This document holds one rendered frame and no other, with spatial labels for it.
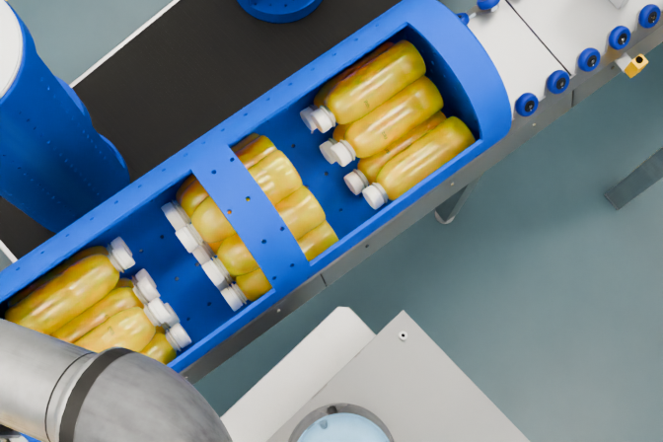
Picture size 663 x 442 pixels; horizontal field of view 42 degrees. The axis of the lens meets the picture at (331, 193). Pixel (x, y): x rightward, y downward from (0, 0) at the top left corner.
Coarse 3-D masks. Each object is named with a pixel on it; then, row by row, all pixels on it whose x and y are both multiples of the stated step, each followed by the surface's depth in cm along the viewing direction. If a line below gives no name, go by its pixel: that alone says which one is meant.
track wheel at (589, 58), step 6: (588, 48) 160; (594, 48) 160; (582, 54) 160; (588, 54) 159; (594, 54) 160; (600, 54) 161; (582, 60) 159; (588, 60) 160; (594, 60) 160; (582, 66) 160; (588, 66) 161; (594, 66) 161
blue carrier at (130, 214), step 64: (320, 64) 136; (448, 64) 131; (256, 128) 148; (128, 192) 130; (256, 192) 126; (320, 192) 154; (64, 256) 125; (192, 256) 151; (256, 256) 126; (320, 256) 134; (192, 320) 146
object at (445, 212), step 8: (480, 176) 210; (472, 184) 214; (456, 192) 221; (464, 192) 217; (448, 200) 231; (456, 200) 225; (464, 200) 232; (440, 208) 243; (448, 208) 236; (456, 208) 236; (440, 216) 248; (448, 216) 241
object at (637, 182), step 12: (660, 156) 214; (636, 168) 228; (648, 168) 222; (660, 168) 217; (624, 180) 238; (636, 180) 232; (648, 180) 226; (612, 192) 249; (624, 192) 242; (636, 192) 236; (624, 204) 247
